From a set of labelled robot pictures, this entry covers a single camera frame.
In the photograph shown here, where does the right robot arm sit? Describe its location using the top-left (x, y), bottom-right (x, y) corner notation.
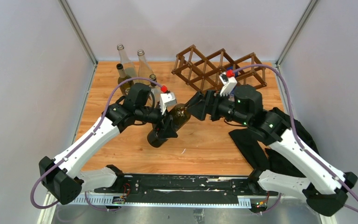
top-left (187, 84), bottom-right (358, 217)

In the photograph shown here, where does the dark green wine bottle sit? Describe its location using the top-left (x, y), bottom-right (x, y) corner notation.
top-left (116, 63), bottom-right (134, 96)

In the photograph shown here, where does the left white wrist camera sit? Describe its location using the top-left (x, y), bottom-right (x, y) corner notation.
top-left (159, 92), bottom-right (177, 114)

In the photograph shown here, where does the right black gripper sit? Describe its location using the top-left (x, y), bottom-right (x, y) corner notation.
top-left (186, 90), bottom-right (250, 127)

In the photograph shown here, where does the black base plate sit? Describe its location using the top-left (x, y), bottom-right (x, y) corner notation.
top-left (94, 174), bottom-right (278, 206)

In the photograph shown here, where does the clear bottle gold label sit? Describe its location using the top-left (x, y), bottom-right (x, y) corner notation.
top-left (149, 74), bottom-right (162, 104)

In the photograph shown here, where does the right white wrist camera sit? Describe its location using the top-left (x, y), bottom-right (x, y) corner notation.
top-left (219, 72), bottom-right (237, 97)

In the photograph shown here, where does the clear bottle black label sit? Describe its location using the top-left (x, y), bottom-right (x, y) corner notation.
top-left (137, 49), bottom-right (154, 79)
top-left (117, 44), bottom-right (138, 78)

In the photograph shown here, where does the dark bottle black neck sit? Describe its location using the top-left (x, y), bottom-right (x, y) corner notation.
top-left (147, 104), bottom-right (191, 148)

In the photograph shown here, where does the brown wooden wine rack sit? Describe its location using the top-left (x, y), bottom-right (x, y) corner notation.
top-left (172, 44), bottom-right (262, 92)

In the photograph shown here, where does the aluminium rail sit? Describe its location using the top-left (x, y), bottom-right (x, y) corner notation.
top-left (47, 174), bottom-right (330, 208)

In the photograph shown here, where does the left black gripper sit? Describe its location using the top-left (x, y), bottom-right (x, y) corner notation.
top-left (135, 102), bottom-right (178, 138)

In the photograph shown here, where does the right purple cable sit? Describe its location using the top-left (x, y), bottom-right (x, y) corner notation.
top-left (226, 64), bottom-right (358, 222)

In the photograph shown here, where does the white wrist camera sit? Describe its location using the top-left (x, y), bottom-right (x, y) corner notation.
top-left (219, 72), bottom-right (237, 97)
top-left (159, 92), bottom-right (177, 114)

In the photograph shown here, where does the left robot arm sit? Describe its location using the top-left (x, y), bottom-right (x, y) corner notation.
top-left (39, 83), bottom-right (178, 205)

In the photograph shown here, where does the purple cable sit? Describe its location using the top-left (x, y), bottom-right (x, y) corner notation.
top-left (30, 77), bottom-right (169, 210)
top-left (226, 64), bottom-right (358, 222)

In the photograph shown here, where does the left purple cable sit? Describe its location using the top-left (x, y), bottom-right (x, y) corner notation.
top-left (30, 77), bottom-right (169, 210)

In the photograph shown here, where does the black cloth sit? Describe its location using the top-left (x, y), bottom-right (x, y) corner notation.
top-left (228, 107), bottom-right (319, 178)

